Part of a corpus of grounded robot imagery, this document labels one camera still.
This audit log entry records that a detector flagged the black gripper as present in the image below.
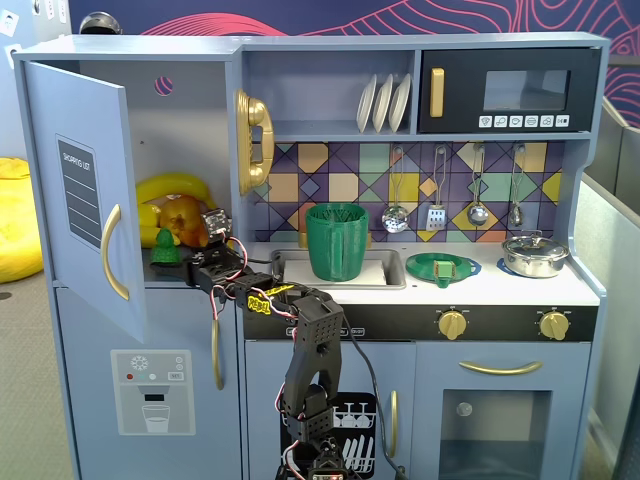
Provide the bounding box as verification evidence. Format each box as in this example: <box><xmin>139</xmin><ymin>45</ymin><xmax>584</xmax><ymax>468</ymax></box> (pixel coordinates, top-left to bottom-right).
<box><xmin>149</xmin><ymin>244</ymin><xmax>254</xmax><ymax>294</ymax></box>

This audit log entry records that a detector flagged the green toy pineapple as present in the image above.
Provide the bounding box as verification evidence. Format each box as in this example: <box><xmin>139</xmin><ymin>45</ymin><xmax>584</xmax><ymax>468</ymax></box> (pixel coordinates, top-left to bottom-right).
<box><xmin>151</xmin><ymin>227</ymin><xmax>182</xmax><ymax>266</ymax></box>

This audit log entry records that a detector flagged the blue shopping list cabinet door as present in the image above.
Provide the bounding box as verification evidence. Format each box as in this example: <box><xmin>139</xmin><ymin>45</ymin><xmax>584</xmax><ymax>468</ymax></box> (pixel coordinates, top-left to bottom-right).
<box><xmin>22</xmin><ymin>59</ymin><xmax>146</xmax><ymax>345</ymax></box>

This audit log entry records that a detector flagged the orange toy pomegranate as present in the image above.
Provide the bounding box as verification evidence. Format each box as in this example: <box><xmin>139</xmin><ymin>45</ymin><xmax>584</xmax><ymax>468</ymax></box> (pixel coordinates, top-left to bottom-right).
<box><xmin>158</xmin><ymin>194</ymin><xmax>209</xmax><ymax>247</ymax></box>

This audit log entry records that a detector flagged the yellow toy lemon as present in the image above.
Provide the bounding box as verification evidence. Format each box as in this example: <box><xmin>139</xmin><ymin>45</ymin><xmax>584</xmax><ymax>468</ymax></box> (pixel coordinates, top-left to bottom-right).
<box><xmin>137</xmin><ymin>202</ymin><xmax>162</xmax><ymax>229</ymax></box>

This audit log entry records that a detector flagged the blue ice dispenser fridge door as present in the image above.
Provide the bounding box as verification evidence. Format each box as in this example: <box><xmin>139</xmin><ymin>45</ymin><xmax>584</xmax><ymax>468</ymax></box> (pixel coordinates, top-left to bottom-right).
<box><xmin>54</xmin><ymin>287</ymin><xmax>244</xmax><ymax>480</ymax></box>

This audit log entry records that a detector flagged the large yellow toy banana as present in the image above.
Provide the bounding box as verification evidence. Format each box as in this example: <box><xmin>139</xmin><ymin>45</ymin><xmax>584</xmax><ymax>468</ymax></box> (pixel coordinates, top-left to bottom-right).
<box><xmin>135</xmin><ymin>172</ymin><xmax>217</xmax><ymax>210</ymax></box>

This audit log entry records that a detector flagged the blue dishwasher door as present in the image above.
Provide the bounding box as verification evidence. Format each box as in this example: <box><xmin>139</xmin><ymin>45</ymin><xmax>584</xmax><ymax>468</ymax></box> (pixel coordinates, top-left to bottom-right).
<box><xmin>244</xmin><ymin>341</ymin><xmax>416</xmax><ymax>480</ymax></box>

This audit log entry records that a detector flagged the green ribbed plastic cup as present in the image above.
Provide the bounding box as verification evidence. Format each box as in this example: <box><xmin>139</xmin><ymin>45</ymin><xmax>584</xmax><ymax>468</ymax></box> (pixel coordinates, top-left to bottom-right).
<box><xmin>304</xmin><ymin>202</ymin><xmax>371</xmax><ymax>284</ymax></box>

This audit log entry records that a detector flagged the yellow beanbag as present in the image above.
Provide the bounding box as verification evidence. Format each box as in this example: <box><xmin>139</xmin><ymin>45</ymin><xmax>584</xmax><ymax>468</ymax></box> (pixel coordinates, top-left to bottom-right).
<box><xmin>0</xmin><ymin>157</ymin><xmax>46</xmax><ymax>285</ymax></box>

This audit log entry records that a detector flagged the gold toy telephone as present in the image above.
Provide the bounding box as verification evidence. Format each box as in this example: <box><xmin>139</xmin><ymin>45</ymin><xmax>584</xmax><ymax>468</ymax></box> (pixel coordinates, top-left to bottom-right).
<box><xmin>234</xmin><ymin>88</ymin><xmax>276</xmax><ymax>197</ymax></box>

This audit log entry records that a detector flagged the grey toy sink basin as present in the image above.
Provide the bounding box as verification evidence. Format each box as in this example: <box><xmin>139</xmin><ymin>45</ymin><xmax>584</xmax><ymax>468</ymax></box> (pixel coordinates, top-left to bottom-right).
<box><xmin>264</xmin><ymin>248</ymin><xmax>407</xmax><ymax>291</ymax></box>

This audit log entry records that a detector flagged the steel toy skimmer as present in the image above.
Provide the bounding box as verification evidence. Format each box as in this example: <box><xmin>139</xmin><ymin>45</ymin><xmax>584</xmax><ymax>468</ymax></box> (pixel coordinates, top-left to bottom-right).
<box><xmin>382</xmin><ymin>144</ymin><xmax>412</xmax><ymax>234</ymax></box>

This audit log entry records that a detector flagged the green plastic lid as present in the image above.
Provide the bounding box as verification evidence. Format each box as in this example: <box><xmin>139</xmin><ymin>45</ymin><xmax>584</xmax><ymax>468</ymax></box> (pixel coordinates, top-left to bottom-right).
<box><xmin>405</xmin><ymin>252</ymin><xmax>476</xmax><ymax>290</ymax></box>

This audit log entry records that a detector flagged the white toy plate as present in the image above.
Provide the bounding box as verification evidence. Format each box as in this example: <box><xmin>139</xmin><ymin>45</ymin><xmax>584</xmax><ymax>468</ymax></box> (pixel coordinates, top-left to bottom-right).
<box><xmin>388</xmin><ymin>72</ymin><xmax>412</xmax><ymax>133</ymax></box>
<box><xmin>355</xmin><ymin>73</ymin><xmax>379</xmax><ymax>134</ymax></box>
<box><xmin>372</xmin><ymin>73</ymin><xmax>395</xmax><ymax>134</ymax></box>

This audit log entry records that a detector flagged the steel toy slotted spatula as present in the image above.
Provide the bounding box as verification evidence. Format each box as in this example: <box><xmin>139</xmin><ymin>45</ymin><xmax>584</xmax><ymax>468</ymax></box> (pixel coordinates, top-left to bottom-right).
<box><xmin>425</xmin><ymin>144</ymin><xmax>448</xmax><ymax>232</ymax></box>

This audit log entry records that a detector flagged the blue oven door with window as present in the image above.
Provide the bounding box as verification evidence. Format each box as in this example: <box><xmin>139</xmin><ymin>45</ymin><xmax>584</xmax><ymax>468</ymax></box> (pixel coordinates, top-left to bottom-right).
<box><xmin>414</xmin><ymin>342</ymin><xmax>594</xmax><ymax>480</ymax></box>

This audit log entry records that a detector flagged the gold stove knob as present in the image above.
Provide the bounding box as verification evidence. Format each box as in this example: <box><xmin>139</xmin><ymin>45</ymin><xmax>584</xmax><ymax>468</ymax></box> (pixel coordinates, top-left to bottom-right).
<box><xmin>438</xmin><ymin>309</ymin><xmax>469</xmax><ymax>342</ymax></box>
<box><xmin>538</xmin><ymin>309</ymin><xmax>570</xmax><ymax>342</ymax></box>

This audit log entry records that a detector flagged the blue wooden toy kitchen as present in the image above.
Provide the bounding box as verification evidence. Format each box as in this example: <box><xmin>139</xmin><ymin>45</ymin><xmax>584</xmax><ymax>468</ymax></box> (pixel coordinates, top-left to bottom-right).
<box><xmin>12</xmin><ymin>32</ymin><xmax>612</xmax><ymax>480</ymax></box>

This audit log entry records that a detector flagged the steel toy ladle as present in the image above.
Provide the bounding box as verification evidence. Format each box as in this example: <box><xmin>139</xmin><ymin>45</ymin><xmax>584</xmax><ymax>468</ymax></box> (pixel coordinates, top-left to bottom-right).
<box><xmin>467</xmin><ymin>143</ymin><xmax>490</xmax><ymax>226</ymax></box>

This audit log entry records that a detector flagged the steel toy spoon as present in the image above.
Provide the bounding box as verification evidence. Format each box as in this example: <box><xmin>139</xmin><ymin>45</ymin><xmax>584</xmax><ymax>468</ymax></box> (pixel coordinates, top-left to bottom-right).
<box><xmin>508</xmin><ymin>143</ymin><xmax>526</xmax><ymax>225</ymax></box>

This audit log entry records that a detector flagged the steel toy pot with lid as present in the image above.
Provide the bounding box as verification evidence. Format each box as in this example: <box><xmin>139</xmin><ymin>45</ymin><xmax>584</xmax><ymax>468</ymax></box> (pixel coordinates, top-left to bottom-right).
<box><xmin>501</xmin><ymin>230</ymin><xmax>571</xmax><ymax>279</ymax></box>

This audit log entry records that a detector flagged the black toy microwave door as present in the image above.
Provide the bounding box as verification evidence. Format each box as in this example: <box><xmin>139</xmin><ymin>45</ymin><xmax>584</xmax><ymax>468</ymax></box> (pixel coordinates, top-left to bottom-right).
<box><xmin>417</xmin><ymin>48</ymin><xmax>601</xmax><ymax>134</ymax></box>

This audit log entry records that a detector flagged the grey desk divider panel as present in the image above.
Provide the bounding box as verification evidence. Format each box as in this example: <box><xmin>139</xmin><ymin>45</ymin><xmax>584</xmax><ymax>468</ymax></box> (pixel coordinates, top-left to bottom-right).
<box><xmin>574</xmin><ymin>179</ymin><xmax>640</xmax><ymax>480</ymax></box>

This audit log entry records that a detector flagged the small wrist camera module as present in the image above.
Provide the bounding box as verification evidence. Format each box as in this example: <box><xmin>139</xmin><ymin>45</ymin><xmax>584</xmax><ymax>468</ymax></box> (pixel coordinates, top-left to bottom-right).
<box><xmin>201</xmin><ymin>208</ymin><xmax>234</xmax><ymax>244</ymax></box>

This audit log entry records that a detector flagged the black USB cable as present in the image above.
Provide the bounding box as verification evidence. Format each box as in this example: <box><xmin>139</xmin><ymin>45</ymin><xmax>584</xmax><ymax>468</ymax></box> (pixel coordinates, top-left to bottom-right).
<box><xmin>227</xmin><ymin>254</ymin><xmax>407</xmax><ymax>480</ymax></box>

